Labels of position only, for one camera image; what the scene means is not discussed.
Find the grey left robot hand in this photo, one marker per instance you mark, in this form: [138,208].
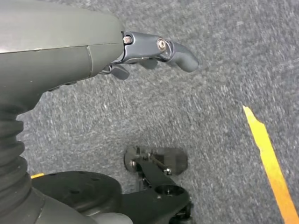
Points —
[47,46]

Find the yellow floor tape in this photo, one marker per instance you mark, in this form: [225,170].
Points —
[268,157]

